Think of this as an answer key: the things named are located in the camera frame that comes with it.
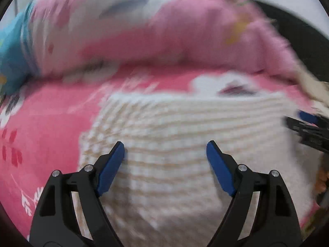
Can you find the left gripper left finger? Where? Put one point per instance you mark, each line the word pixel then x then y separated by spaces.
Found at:
pixel 55 222

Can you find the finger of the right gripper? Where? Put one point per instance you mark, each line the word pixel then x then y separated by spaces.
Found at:
pixel 309 117
pixel 313 132

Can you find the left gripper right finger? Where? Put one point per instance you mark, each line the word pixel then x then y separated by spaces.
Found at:
pixel 276 222

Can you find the beige white houndstooth knit sweater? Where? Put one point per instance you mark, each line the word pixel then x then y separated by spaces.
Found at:
pixel 165 192

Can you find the cream sweatshirt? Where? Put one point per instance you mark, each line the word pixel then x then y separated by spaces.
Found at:
pixel 310 85

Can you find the black headboard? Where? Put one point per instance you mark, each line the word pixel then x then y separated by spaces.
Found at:
pixel 310 45

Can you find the pink floral fleece bed blanket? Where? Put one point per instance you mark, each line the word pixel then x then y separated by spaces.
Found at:
pixel 41 126

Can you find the pink cartoon print quilt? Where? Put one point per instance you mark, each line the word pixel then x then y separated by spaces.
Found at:
pixel 56 37

